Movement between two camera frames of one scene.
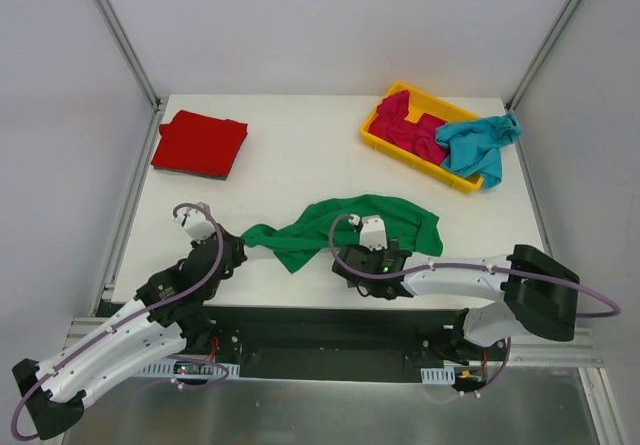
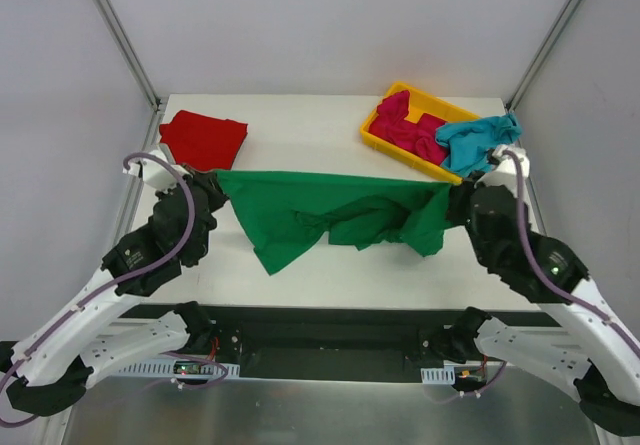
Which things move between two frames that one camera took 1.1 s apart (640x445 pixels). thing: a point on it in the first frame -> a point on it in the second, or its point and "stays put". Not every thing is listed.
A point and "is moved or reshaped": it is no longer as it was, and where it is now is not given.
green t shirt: [309, 237] is moved or reshaped
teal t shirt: [475, 146] stays put
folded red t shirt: [199, 144] stays put
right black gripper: [345, 267] -> [458, 201]
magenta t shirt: [418, 137] stays put
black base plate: [336, 342] stays put
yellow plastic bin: [422, 103] stays put
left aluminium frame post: [122, 33] stays put
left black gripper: [230, 249] -> [209, 190]
